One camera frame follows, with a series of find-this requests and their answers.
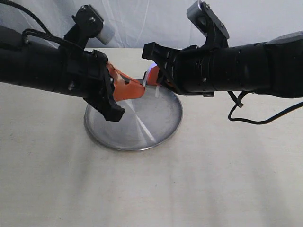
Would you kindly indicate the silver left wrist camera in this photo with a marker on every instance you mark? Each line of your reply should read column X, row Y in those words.
column 89, row 24

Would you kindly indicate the round stainless steel plate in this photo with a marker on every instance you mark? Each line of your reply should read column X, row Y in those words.
column 146, row 123

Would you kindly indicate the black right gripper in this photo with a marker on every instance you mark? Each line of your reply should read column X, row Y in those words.
column 180, row 71

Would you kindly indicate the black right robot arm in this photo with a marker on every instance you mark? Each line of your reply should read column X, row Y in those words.
column 270, row 68

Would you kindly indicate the translucent white glow stick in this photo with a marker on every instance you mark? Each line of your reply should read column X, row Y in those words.
column 151, row 78

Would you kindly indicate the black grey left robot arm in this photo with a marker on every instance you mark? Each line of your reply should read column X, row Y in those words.
column 32, row 64

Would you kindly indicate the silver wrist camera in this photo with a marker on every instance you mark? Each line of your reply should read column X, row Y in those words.
column 89, row 24
column 204, row 19

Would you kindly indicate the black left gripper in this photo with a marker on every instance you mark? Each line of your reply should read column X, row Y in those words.
column 88, row 75

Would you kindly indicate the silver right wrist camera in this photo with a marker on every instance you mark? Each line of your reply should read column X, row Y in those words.
column 204, row 19

